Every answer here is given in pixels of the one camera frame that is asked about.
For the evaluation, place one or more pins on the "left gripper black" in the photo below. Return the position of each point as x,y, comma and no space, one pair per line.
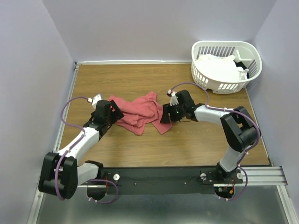
117,114

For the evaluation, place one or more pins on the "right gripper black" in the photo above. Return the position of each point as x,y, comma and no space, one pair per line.
166,108

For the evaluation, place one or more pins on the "red t shirt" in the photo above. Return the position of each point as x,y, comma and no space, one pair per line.
139,112

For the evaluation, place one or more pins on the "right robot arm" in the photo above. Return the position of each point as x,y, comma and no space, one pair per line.
240,130

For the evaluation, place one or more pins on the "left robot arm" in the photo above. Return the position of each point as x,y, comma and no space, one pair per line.
61,175

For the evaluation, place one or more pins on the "white t shirt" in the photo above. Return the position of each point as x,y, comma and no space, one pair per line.
222,69

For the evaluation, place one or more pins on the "white laundry basket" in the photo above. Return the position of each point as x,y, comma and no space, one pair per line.
243,52

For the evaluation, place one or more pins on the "black garment in basket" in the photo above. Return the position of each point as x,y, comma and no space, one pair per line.
244,71

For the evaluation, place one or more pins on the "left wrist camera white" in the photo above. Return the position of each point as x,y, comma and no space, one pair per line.
93,101

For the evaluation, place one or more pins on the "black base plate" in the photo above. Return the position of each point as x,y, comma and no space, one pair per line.
163,181

